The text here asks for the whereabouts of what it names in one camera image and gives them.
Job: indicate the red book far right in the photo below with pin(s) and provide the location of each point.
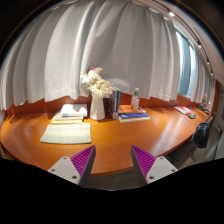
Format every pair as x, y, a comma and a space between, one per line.
183, 110

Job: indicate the white ceramic vase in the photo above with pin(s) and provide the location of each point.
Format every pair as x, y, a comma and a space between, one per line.
97, 111

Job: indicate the orange flat book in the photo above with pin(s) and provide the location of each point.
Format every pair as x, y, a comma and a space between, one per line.
129, 109

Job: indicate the yellow book under stack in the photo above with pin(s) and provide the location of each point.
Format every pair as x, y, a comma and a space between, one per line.
60, 119

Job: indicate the white flower bouquet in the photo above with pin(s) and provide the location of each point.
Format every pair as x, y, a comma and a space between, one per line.
95, 84

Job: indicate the light green folded towel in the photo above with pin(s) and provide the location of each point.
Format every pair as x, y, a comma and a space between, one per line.
79, 133

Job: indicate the dark bag on chair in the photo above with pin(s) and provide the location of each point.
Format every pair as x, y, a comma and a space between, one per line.
201, 135

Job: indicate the dark office chair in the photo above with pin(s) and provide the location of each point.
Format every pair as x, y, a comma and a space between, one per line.
183, 152

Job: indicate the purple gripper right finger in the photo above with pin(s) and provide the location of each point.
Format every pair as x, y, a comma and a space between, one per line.
149, 168

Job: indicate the blue flat book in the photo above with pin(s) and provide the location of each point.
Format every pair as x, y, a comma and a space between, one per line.
133, 117

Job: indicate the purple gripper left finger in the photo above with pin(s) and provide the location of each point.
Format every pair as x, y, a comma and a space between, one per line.
76, 169

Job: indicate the white curtain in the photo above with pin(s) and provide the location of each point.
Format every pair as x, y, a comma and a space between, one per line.
134, 45

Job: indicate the small dark object on table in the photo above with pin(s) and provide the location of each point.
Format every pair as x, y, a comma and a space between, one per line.
192, 116

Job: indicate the upright dark blue books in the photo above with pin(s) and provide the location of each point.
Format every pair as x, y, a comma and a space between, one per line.
114, 101

